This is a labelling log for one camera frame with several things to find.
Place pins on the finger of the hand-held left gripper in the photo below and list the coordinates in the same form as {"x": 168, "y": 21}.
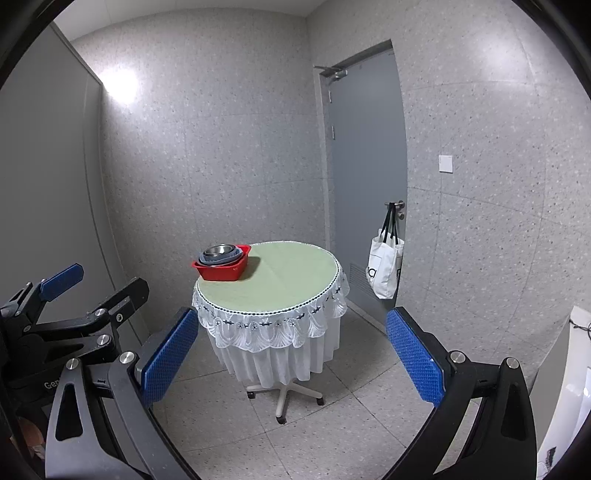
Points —
{"x": 124, "y": 297}
{"x": 62, "y": 280}

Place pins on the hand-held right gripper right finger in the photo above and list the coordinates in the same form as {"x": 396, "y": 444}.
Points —
{"x": 413, "y": 355}

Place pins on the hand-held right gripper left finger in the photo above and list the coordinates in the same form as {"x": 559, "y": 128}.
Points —
{"x": 168, "y": 357}

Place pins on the red square plastic basin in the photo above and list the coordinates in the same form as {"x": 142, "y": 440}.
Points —
{"x": 221, "y": 271}

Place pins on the blue square plate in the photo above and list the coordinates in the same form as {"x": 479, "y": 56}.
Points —
{"x": 220, "y": 261}

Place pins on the large steel bowl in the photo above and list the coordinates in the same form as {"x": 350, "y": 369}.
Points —
{"x": 219, "y": 251}

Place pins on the person's left hand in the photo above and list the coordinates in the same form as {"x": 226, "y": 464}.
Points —
{"x": 31, "y": 431}

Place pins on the white tote bag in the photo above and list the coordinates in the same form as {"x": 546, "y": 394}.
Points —
{"x": 384, "y": 272}

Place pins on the white table base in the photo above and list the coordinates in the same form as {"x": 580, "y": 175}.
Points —
{"x": 282, "y": 397}

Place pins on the round table with lace cloth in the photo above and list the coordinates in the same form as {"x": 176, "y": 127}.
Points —
{"x": 272, "y": 286}

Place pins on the white appliance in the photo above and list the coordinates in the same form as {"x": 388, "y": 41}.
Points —
{"x": 572, "y": 397}

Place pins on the grey door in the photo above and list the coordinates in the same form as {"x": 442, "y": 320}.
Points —
{"x": 364, "y": 175}

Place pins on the metal door closer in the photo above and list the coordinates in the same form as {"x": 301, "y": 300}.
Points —
{"x": 333, "y": 71}

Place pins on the white wall switch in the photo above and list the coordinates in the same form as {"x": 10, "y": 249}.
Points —
{"x": 446, "y": 164}

